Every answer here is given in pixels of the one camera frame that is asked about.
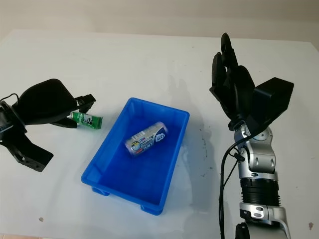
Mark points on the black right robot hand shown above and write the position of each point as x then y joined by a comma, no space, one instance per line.
236,87

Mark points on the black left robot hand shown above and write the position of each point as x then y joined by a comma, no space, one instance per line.
45,102

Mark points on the small green carton box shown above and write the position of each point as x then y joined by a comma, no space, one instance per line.
87,120

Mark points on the purple capped plastic bottle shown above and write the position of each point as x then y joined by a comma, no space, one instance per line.
145,139

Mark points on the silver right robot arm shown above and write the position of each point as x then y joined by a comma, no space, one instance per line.
259,161

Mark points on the blue plastic tray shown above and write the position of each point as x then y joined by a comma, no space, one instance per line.
112,174

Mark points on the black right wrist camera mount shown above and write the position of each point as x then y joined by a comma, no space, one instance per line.
271,102

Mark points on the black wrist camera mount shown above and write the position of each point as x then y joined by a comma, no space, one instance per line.
25,152
271,102

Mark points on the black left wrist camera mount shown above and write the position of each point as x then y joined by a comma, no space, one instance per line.
25,152

